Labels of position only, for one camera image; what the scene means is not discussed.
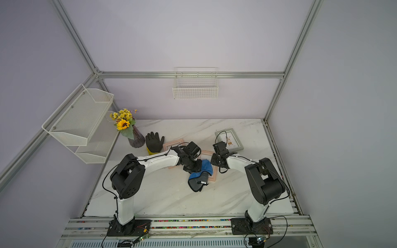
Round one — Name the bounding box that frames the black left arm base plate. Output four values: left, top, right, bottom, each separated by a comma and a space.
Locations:
106, 215, 152, 237

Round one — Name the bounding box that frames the dark glass vase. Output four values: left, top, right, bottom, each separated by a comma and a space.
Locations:
128, 126, 145, 148

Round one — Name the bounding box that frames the white wire wall basket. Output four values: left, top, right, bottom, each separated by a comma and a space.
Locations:
173, 67, 219, 100

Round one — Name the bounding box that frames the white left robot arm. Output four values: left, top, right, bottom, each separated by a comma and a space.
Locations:
109, 142, 202, 226

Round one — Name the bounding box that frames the aluminium enclosure frame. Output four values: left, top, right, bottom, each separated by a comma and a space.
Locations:
0, 0, 325, 215

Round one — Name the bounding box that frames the aluminium front rail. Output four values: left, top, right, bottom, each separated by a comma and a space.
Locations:
56, 216, 323, 248

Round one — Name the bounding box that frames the blue microfibre cloth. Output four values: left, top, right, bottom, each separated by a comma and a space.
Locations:
188, 159, 213, 192

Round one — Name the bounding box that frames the green picture frame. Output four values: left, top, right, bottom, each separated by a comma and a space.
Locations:
215, 128, 244, 152

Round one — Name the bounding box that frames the black yellow work glove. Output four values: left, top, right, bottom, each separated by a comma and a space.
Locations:
145, 132, 165, 155

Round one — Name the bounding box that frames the sunflower bouquet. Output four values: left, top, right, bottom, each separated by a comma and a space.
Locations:
109, 108, 136, 140

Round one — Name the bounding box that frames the white mesh wall shelf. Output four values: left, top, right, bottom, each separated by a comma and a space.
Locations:
42, 84, 118, 164

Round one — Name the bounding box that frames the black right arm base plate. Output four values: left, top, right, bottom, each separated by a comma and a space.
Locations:
231, 211, 274, 235

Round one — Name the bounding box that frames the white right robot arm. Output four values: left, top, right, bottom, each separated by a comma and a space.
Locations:
211, 142, 289, 226

